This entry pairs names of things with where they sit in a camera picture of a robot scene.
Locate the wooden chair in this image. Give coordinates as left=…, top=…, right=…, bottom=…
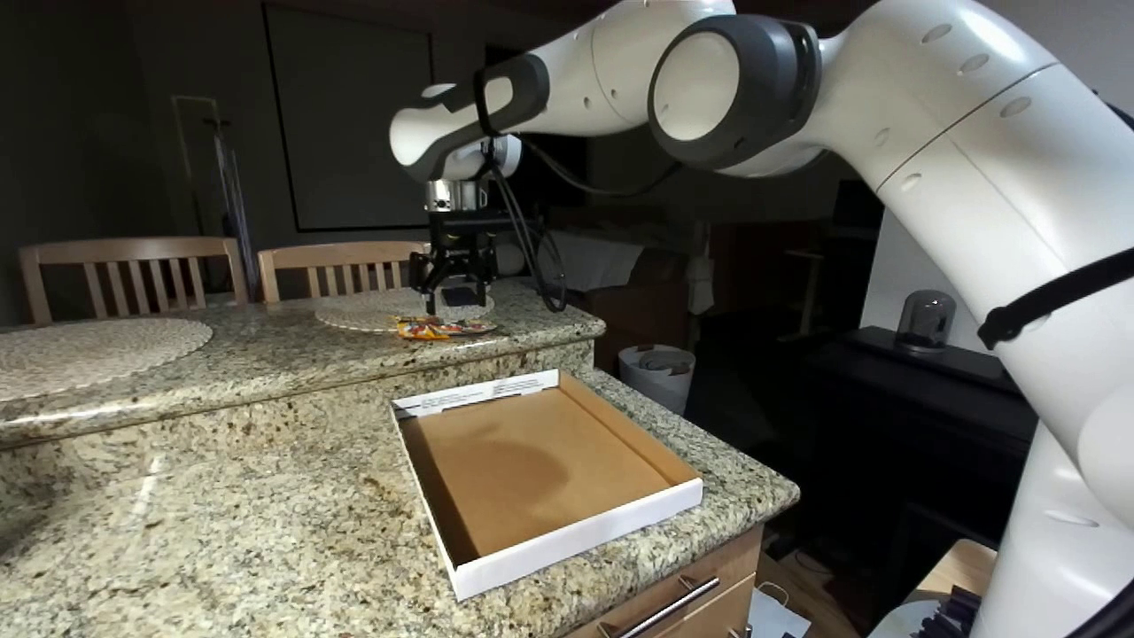
left=17, top=239, right=247, bottom=324
left=260, top=240, right=426, bottom=304

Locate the wooden chair near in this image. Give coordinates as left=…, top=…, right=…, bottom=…
left=260, top=240, right=426, bottom=304

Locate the white trash bin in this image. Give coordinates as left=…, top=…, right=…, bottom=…
left=618, top=344, right=696, bottom=411

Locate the drawer with metal handle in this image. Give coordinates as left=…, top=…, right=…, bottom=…
left=566, top=527, right=762, bottom=638

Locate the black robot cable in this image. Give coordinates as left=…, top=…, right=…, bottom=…
left=470, top=67, right=667, bottom=315

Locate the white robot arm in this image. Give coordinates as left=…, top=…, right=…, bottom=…
left=391, top=0, right=1134, bottom=638

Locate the grey kettle on cabinet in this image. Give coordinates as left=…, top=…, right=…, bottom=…
left=897, top=292, right=957, bottom=348

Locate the wall projection screen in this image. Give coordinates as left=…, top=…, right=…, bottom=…
left=263, top=5, right=431, bottom=231

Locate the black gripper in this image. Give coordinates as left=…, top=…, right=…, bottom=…
left=411, top=182, right=498, bottom=312

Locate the shallow cardboard box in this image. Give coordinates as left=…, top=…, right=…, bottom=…
left=393, top=367, right=703, bottom=598

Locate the far round woven placemat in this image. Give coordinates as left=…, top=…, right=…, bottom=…
left=0, top=318, right=214, bottom=402

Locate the wooden chair far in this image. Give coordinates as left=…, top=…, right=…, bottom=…
left=17, top=239, right=247, bottom=324

